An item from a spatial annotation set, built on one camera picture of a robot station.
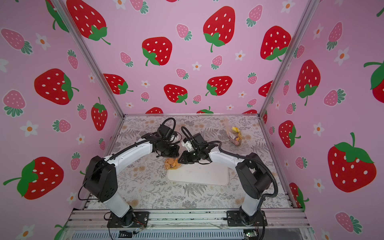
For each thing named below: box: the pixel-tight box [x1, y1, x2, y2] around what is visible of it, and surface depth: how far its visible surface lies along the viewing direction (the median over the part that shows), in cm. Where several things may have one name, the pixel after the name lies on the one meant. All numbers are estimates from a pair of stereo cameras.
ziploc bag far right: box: [225, 118, 243, 146], surface depth 103 cm
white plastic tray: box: [166, 161, 230, 186], surface depth 90 cm
